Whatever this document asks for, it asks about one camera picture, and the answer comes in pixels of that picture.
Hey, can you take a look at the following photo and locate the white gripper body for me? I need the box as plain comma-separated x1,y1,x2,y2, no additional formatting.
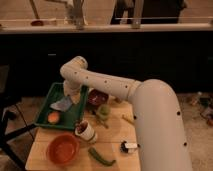
63,80,81,104

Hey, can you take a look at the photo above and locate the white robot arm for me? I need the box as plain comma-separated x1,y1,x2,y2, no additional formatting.
60,56,193,171

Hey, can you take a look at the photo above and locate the green plastic tray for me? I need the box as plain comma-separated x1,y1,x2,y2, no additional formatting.
35,82,88,131

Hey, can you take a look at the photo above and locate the dark red bowl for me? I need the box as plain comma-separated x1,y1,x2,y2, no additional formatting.
88,89,109,106

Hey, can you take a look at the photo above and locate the orange round fruit toy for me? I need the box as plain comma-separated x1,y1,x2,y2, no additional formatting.
47,111,60,124

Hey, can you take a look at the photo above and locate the green small cup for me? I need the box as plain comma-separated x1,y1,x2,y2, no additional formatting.
97,104,110,121

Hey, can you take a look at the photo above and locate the white cup with contents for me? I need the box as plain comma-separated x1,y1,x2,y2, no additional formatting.
75,120,98,144

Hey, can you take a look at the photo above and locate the orange plastic bowl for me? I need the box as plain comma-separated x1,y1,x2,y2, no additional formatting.
46,133,80,166

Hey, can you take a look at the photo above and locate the wooden table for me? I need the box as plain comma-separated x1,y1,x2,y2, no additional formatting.
25,99,140,171

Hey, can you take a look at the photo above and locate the white handled brush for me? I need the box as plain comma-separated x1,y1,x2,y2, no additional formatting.
120,141,139,154

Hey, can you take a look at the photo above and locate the black chair frame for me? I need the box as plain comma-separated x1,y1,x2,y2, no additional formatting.
0,64,37,171

